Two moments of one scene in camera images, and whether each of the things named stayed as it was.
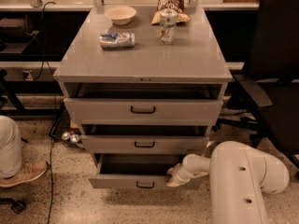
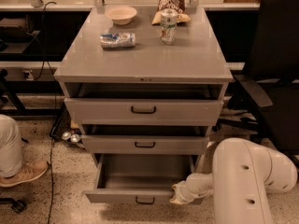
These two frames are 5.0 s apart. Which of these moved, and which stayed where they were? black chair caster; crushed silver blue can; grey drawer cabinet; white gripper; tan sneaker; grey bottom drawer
Moved: grey bottom drawer; white gripper
Stayed: tan sneaker; crushed silver blue can; black chair caster; grey drawer cabinet
